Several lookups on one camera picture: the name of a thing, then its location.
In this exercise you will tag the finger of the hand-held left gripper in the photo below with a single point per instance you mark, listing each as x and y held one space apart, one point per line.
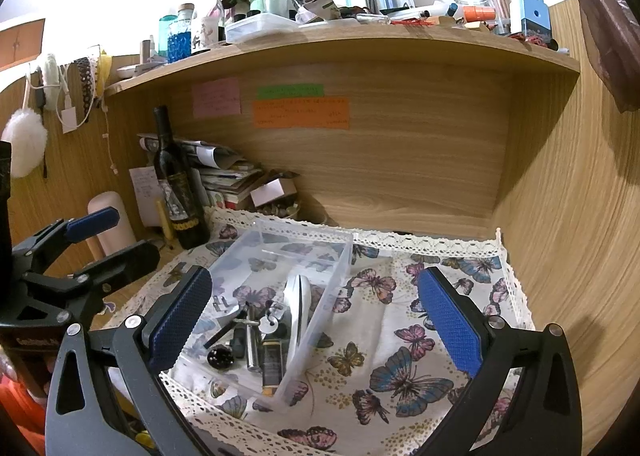
92 226
125 261

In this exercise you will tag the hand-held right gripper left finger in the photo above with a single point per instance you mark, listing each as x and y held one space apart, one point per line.
182 321

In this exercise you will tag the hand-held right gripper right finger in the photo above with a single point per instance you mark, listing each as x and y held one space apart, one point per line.
450 321

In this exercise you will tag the clear plastic storage box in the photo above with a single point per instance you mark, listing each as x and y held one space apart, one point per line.
235 246

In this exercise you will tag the beige rounded cylinder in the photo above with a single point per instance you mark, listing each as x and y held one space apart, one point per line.
112 236

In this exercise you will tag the metal clip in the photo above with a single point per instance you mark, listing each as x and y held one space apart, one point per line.
222 305

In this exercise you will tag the black tool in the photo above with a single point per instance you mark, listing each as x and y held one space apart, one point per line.
227 332

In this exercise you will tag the black round knob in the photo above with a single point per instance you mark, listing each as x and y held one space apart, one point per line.
220 355

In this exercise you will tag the yellow tube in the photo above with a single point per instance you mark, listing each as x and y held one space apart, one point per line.
166 221

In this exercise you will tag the dark green tube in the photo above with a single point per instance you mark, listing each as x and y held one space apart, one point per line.
239 341

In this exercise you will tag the white handwritten note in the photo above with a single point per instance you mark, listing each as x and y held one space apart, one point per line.
145 193

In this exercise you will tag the butterfly print lace cloth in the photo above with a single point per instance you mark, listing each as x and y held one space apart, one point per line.
380 336

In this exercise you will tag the metal cylinder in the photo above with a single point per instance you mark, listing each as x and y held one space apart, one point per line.
252 348

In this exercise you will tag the silver key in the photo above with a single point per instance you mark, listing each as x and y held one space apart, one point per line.
270 323

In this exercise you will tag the dark wine bottle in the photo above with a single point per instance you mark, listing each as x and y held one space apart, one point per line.
175 186

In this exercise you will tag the black cylinder with orange tip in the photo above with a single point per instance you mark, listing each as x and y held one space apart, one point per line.
271 366

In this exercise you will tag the white fluffy pompom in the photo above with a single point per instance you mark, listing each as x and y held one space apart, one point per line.
25 143

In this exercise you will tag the fruit print card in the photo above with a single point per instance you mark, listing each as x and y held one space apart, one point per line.
216 200

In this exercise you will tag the white handheld electric device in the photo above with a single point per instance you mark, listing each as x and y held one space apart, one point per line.
298 311

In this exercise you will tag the stack of books and papers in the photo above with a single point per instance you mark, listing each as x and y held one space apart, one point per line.
225 186

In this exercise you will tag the rolled newspaper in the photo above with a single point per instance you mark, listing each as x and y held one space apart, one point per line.
200 148

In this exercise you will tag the black studded headband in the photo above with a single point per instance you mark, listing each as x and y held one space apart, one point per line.
86 85

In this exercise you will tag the pile of small shells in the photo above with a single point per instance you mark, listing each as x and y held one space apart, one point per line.
280 211

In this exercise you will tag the yellow cloth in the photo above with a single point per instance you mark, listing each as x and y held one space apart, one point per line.
104 68

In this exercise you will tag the white dish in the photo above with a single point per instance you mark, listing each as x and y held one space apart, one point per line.
137 70

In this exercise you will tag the small brown box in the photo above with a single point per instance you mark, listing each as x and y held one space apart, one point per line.
289 183

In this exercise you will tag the pink sticky note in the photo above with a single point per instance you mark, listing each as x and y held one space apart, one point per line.
216 96

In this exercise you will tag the cardboard tube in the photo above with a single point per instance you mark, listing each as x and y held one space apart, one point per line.
146 50

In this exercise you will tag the wooden cabinet door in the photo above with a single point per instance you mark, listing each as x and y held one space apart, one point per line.
22 43

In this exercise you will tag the small teal bottle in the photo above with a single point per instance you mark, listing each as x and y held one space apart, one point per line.
165 35

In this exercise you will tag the blue liquid glass bottle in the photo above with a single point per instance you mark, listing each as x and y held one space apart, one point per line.
180 38

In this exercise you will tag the orange sticky note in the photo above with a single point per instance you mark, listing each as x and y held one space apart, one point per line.
300 113

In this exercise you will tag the tall clear bottle brown cap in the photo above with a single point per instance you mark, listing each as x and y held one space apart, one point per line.
207 20

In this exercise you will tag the green sticky note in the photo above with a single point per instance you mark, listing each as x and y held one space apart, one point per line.
290 90

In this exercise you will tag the clear lidded plastic container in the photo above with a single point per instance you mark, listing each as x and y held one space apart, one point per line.
260 28

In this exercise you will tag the wooden shelf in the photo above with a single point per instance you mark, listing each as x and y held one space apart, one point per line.
350 43

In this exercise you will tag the orange capped marker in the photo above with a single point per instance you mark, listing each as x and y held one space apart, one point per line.
477 13

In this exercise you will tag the crumpled bag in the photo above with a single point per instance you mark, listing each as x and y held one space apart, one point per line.
317 8

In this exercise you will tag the blue box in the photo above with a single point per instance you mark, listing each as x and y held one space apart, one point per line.
536 15

